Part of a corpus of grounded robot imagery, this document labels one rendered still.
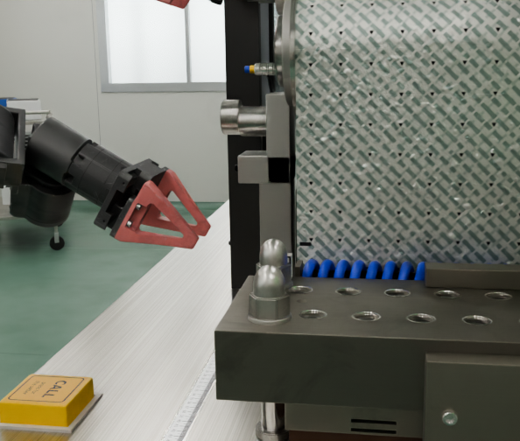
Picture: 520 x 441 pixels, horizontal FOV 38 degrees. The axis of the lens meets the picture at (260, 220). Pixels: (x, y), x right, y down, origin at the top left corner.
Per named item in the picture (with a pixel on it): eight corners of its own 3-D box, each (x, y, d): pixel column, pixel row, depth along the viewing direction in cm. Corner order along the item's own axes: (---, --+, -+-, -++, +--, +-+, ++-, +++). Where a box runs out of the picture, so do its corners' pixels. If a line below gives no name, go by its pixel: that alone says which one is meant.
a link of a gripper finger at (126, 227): (175, 276, 76) (95, 228, 76) (192, 258, 83) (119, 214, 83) (207, 220, 74) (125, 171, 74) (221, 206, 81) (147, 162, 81)
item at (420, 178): (298, 274, 79) (296, 95, 75) (531, 280, 75) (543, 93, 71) (297, 275, 78) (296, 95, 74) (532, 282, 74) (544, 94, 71)
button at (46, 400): (31, 394, 79) (30, 372, 79) (94, 397, 78) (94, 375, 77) (-1, 425, 72) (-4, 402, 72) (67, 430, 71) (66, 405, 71)
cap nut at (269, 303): (251, 310, 64) (250, 259, 64) (293, 311, 64) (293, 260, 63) (243, 324, 61) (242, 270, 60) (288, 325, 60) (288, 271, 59)
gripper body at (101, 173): (107, 234, 76) (45, 197, 76) (137, 214, 86) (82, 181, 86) (136, 179, 74) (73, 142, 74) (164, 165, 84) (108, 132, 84)
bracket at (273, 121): (245, 339, 94) (240, 92, 88) (297, 341, 93) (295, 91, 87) (238, 354, 89) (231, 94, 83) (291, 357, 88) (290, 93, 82)
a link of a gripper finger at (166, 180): (183, 268, 79) (107, 222, 79) (198, 251, 86) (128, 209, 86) (214, 213, 77) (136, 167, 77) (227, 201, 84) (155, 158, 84)
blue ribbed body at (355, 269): (304, 286, 78) (304, 255, 77) (519, 293, 75) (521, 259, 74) (300, 297, 75) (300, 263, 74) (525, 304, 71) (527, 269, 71)
